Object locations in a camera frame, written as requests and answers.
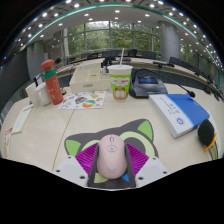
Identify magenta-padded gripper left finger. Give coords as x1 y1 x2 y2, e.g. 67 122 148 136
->
53 142 100 188

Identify long curved conference desk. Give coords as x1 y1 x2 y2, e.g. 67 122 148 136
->
54 56 224 101

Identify printed paper cup with straw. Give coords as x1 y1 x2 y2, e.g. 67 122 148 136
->
107 48 134 101

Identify pink computer mouse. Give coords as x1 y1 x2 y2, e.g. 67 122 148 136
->
96 133 129 180

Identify colourful sticker sheet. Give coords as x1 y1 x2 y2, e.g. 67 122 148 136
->
58 90 107 111

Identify black office chairs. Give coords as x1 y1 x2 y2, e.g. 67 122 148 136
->
66 48 218 84

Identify cat-shaped grey green mouse pad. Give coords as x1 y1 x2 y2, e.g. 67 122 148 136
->
63 118 160 190

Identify blue and white book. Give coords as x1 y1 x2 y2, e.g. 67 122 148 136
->
148 93 211 139

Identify beige cardboard tray box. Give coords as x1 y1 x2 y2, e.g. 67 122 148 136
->
68 62 112 94

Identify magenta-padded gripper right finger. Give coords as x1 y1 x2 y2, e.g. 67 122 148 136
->
124 143 170 188

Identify red drink bottle green band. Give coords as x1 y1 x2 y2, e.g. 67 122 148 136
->
40 59 64 106

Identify round ceiling lights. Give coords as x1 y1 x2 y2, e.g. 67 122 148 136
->
0 0 224 68

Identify white lidded mug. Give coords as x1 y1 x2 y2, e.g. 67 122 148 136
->
38 81 52 106

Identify black handheld microphone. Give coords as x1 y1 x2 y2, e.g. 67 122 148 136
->
197 118 221 161

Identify white printed paper sheet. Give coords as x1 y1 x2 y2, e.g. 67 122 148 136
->
11 103 35 135

